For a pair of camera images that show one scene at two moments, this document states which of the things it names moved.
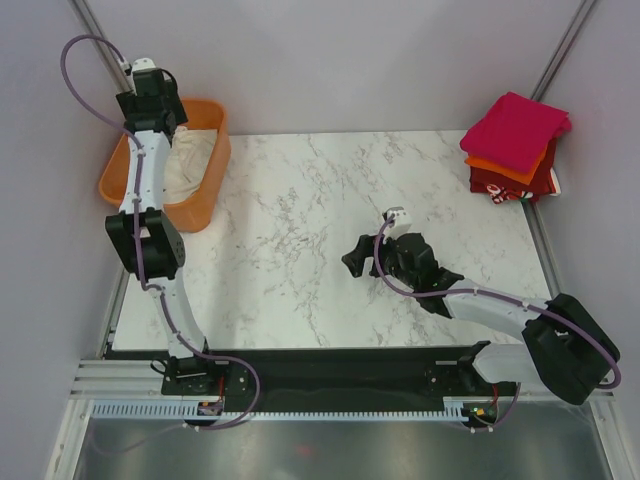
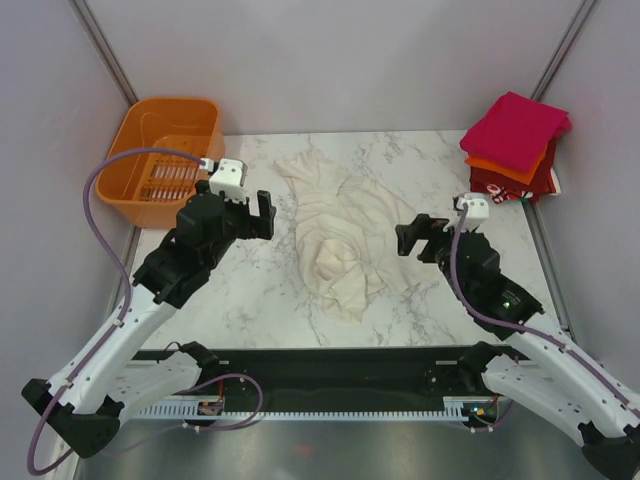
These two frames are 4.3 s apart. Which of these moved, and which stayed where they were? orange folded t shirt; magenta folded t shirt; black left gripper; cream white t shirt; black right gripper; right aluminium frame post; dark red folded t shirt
Moved: black left gripper; cream white t shirt; black right gripper
Stayed: dark red folded t shirt; right aluminium frame post; magenta folded t shirt; orange folded t shirt
